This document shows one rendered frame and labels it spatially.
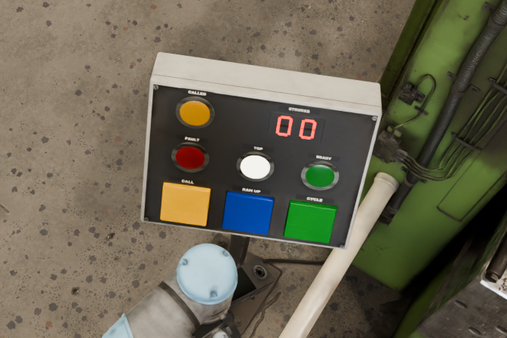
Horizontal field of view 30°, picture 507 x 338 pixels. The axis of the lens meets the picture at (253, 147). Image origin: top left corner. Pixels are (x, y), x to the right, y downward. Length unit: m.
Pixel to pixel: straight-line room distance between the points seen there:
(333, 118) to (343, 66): 1.39
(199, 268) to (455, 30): 0.54
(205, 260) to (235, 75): 0.33
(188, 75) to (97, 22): 1.43
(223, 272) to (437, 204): 0.85
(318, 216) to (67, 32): 1.46
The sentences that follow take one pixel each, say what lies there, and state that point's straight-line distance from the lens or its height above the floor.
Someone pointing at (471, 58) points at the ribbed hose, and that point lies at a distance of 1.44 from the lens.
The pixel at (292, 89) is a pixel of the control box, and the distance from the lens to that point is 1.39.
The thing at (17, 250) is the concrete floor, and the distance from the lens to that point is 2.57.
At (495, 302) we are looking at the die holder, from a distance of 1.69.
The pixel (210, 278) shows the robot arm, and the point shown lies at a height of 1.29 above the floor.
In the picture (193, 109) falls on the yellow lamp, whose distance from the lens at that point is 1.39.
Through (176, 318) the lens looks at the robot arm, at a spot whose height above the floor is 1.27.
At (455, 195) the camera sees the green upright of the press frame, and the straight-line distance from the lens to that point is 1.90.
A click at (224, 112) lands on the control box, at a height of 1.17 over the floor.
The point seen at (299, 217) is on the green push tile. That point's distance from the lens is 1.50.
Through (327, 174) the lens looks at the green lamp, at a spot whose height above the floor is 1.10.
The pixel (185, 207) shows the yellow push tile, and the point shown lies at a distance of 1.50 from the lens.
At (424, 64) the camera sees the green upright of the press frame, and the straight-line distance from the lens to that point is 1.55.
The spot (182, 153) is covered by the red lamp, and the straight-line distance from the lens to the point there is 1.44.
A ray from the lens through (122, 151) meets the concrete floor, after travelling 2.62.
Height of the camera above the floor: 2.44
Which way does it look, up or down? 68 degrees down
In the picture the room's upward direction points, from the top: 11 degrees clockwise
